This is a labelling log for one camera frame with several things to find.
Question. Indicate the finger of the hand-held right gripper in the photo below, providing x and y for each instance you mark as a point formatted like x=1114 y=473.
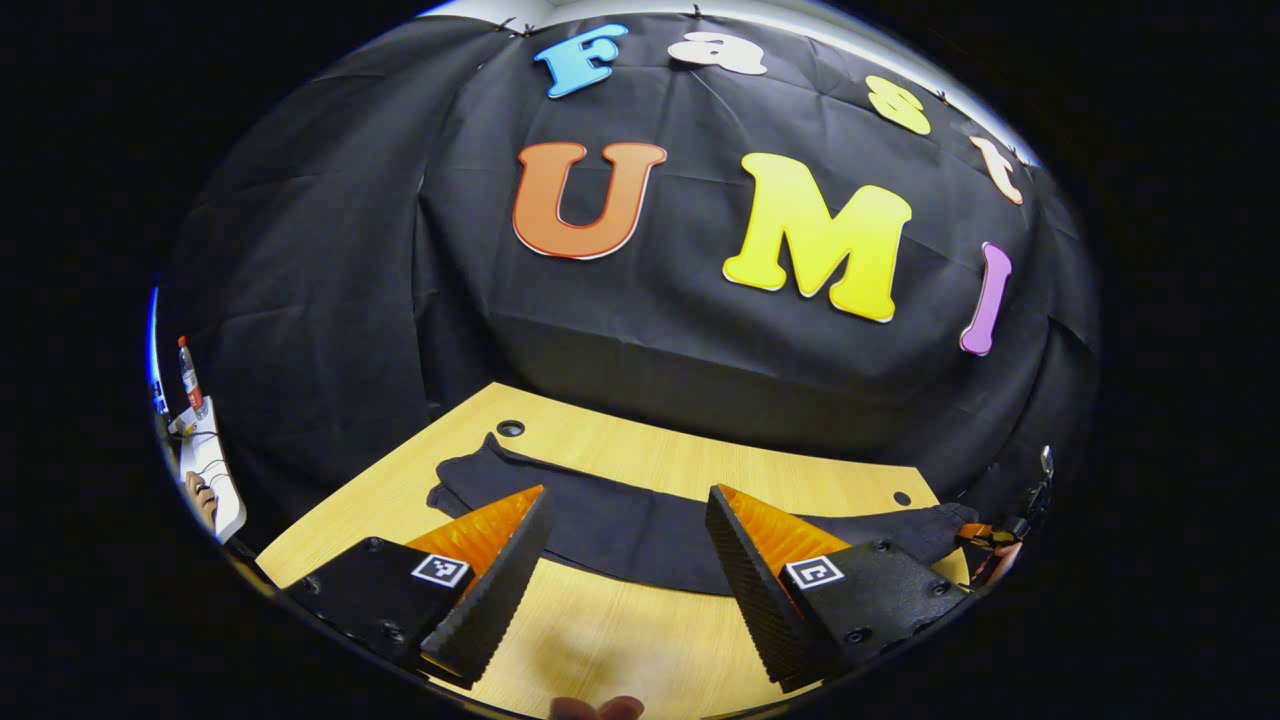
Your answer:
x=985 y=535

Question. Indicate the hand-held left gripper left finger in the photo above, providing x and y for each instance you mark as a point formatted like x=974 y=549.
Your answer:
x=495 y=595

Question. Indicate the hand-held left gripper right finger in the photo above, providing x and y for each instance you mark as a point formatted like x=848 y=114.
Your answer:
x=750 y=590

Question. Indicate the dark jeans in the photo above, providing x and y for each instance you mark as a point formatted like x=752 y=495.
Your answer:
x=620 y=530

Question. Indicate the white side desk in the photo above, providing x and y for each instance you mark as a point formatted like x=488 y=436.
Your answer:
x=225 y=500

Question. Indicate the black backdrop cloth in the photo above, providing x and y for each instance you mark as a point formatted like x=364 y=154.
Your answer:
x=350 y=300

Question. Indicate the clear bottle with red cap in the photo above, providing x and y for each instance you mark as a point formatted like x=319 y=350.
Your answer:
x=190 y=380

